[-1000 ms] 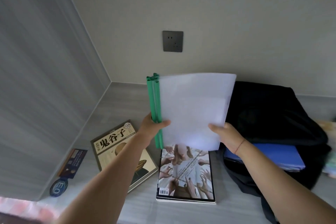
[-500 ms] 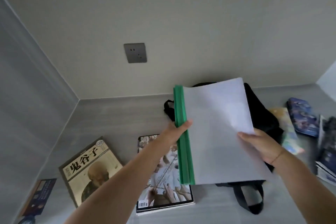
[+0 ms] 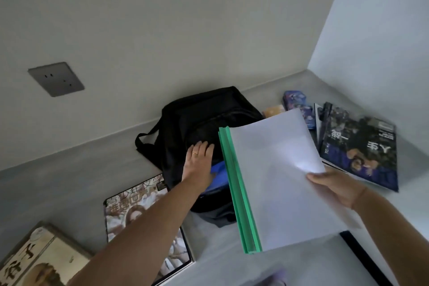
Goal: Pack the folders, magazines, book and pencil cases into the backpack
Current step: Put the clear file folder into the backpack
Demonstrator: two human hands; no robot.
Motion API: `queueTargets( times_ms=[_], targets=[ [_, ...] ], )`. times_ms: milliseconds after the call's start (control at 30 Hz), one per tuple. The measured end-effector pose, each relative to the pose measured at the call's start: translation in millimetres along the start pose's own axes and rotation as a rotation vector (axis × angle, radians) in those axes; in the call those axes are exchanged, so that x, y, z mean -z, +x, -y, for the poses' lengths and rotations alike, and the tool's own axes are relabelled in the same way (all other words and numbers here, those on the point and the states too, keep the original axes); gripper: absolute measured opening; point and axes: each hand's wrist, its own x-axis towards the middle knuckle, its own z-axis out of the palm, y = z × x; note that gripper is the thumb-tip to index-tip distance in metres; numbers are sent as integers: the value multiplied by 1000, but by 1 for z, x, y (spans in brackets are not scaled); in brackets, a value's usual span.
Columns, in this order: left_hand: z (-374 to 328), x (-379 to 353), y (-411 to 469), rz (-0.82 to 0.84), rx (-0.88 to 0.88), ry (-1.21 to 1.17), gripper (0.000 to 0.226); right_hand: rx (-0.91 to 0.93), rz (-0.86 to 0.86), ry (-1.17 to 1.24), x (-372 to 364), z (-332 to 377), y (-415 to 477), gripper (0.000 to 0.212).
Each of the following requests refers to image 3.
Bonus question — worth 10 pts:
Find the blue cartoon pencil tin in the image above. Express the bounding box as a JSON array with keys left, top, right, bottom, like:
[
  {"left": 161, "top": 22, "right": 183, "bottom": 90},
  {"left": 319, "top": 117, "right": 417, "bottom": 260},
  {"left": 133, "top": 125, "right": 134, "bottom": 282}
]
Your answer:
[{"left": 282, "top": 90, "right": 316, "bottom": 130}]

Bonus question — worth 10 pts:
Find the person's left hand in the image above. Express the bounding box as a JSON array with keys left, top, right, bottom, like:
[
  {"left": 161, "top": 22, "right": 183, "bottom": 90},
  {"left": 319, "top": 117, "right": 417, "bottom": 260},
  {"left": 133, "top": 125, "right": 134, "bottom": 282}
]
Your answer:
[{"left": 181, "top": 141, "right": 215, "bottom": 195}]

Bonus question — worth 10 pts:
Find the blue folder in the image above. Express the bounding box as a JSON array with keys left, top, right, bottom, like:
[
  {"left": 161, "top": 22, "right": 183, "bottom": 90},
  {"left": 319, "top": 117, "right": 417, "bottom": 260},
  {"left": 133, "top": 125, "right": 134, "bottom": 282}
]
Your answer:
[{"left": 201, "top": 161, "right": 230, "bottom": 196}]

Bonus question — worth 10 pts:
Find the person's right hand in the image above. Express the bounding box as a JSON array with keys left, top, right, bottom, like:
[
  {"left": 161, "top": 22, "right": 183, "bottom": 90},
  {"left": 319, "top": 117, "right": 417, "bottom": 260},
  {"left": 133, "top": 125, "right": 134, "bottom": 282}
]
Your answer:
[{"left": 306, "top": 165, "right": 368, "bottom": 210}]

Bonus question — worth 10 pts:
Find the magazine with pale hands cover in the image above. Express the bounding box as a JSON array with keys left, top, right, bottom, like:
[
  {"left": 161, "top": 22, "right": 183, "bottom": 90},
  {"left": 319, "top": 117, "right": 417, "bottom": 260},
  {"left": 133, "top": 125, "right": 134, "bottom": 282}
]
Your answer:
[{"left": 103, "top": 173, "right": 196, "bottom": 286}]

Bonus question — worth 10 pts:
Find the grey wall socket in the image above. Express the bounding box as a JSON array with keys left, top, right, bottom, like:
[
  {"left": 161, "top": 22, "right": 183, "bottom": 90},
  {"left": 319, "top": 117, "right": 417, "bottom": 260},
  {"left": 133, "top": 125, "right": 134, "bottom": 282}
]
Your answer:
[{"left": 27, "top": 62, "right": 85, "bottom": 98}]

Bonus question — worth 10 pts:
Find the white magazine with blue print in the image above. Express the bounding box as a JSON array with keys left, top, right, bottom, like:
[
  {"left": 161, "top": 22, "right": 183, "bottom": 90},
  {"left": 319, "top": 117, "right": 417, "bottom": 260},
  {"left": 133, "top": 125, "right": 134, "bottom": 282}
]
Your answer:
[{"left": 314, "top": 103, "right": 349, "bottom": 174}]

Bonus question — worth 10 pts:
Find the black backpack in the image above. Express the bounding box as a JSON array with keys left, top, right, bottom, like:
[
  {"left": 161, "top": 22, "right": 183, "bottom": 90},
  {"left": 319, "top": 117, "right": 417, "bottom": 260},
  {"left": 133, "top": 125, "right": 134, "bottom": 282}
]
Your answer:
[{"left": 135, "top": 86, "right": 265, "bottom": 228}]

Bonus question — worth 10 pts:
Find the person's left forearm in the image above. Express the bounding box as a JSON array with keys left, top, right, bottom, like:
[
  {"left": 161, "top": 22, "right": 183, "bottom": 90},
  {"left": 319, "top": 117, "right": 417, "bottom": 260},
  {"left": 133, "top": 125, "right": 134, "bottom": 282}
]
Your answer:
[{"left": 67, "top": 180, "right": 205, "bottom": 286}]

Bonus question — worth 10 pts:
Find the clear folder with green spine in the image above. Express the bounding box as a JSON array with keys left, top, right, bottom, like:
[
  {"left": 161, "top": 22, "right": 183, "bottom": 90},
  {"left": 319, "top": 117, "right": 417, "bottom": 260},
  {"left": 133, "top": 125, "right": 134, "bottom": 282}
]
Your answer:
[{"left": 218, "top": 108, "right": 362, "bottom": 255}]

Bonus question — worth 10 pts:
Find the pale purple object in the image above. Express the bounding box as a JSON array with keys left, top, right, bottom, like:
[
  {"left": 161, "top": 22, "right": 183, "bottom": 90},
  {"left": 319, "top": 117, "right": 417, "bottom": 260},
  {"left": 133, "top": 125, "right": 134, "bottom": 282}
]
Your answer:
[{"left": 253, "top": 268, "right": 289, "bottom": 286}]

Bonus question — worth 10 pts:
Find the dark crowd photo magazine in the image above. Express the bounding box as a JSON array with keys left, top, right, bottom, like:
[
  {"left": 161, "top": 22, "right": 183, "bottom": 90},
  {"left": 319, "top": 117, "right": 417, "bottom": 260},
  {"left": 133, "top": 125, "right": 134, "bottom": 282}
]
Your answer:
[{"left": 318, "top": 102, "right": 400, "bottom": 193}]

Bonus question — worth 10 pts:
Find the beige book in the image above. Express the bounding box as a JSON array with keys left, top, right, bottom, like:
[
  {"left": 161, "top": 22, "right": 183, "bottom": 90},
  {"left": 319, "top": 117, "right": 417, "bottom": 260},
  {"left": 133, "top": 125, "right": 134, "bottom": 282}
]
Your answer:
[{"left": 0, "top": 221, "right": 94, "bottom": 286}]

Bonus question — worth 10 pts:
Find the pastel flower pencil pouch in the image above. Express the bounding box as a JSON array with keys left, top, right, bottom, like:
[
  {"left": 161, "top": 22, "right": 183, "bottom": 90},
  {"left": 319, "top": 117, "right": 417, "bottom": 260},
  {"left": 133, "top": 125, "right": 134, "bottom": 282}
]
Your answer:
[{"left": 261, "top": 105, "right": 286, "bottom": 119}]

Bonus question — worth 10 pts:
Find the person's right forearm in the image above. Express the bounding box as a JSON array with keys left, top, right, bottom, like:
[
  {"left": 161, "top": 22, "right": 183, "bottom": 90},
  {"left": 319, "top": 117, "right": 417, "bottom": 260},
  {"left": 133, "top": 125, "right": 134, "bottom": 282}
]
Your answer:
[{"left": 352, "top": 187, "right": 429, "bottom": 286}]

